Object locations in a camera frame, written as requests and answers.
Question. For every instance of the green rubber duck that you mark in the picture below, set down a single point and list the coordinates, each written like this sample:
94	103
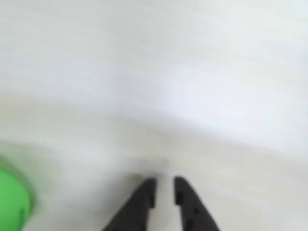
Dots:
12	199

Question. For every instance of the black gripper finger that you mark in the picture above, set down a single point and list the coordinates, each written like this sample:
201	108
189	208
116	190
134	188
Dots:
134	209
192	209

